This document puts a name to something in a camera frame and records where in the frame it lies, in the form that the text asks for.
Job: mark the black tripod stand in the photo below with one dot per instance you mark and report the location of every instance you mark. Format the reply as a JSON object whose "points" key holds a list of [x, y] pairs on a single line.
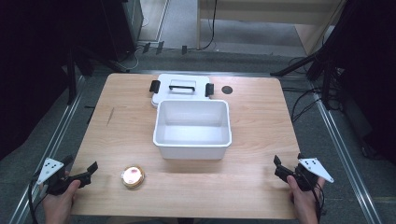
{"points": [[323, 59]]}

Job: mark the round gold-rimmed can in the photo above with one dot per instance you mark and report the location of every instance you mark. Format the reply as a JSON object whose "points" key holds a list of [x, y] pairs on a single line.
{"points": [[133, 176]]}

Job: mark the black round table grommet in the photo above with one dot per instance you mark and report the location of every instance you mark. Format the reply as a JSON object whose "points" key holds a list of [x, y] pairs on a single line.
{"points": [[227, 90]]}

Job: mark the light wooden furniture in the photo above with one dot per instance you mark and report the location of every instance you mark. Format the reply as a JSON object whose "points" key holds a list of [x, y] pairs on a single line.
{"points": [[264, 12]]}

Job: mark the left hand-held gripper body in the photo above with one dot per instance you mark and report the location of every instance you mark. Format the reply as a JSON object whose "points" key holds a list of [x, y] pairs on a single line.
{"points": [[49, 169]]}

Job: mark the person's right hand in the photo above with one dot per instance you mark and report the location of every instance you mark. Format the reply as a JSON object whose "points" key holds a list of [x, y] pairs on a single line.
{"points": [[303, 202]]}

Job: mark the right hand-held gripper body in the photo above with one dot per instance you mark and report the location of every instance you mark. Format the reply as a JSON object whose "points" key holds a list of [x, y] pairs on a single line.
{"points": [[314, 169]]}

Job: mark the person's left hand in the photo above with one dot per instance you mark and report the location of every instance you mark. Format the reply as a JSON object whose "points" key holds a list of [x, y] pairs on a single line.
{"points": [[59, 205]]}

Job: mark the white plastic storage box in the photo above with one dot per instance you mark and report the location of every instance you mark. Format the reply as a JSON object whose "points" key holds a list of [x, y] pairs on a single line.
{"points": [[193, 130]]}

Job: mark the black power plug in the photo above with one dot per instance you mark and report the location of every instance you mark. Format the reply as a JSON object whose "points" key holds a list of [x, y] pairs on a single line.
{"points": [[160, 47], [146, 47], [184, 49]]}

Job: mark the black metal stand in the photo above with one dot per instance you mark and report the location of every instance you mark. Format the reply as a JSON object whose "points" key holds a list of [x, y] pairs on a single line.
{"points": [[71, 74]]}

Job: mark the black cabinet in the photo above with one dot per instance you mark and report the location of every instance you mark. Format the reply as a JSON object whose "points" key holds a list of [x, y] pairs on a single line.
{"points": [[121, 28]]}

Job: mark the metal floor rail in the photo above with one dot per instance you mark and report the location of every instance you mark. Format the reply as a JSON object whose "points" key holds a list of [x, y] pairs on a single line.
{"points": [[46, 155], [345, 155]]}

